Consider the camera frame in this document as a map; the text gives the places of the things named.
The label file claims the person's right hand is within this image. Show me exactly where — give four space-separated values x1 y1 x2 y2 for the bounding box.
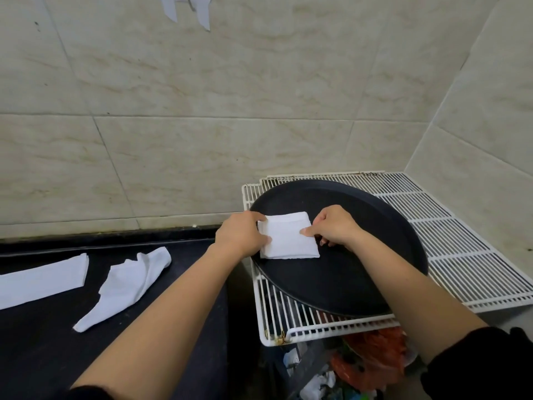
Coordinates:
299 204 367 251

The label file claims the person's left hand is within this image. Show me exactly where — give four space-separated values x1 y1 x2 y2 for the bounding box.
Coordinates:
214 211 272 259

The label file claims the white terry cloth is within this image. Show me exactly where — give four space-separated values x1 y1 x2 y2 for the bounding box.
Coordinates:
257 211 321 260
73 246 172 333

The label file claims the black round tray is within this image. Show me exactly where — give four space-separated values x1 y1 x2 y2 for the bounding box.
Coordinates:
249 179 430 318

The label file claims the group of white cloths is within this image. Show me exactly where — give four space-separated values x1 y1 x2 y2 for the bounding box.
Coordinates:
0 253 90 311

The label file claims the person's left forearm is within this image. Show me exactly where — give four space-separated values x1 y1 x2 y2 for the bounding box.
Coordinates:
71 243 250 400

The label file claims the person's right forearm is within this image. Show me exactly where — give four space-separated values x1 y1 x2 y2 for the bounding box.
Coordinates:
348 231 490 365

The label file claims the red plastic bag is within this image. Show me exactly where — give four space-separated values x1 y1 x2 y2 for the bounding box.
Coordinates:
330 327 408 392

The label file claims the white plastic bag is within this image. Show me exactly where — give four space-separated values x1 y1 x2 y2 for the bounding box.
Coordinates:
299 370 337 400

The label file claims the white wire rack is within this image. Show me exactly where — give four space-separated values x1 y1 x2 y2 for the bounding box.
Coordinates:
241 170 533 348

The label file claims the wall hook with white tape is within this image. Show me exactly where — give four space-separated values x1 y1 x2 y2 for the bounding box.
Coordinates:
149 0 213 32

